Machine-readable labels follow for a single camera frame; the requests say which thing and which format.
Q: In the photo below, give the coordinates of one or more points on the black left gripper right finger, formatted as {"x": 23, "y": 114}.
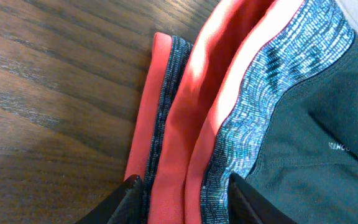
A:
{"x": 247, "y": 206}

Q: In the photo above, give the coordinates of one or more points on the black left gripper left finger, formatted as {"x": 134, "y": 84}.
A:
{"x": 120, "y": 207}

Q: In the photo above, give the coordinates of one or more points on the black leggings with red waistband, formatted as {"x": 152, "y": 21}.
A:
{"x": 269, "y": 91}

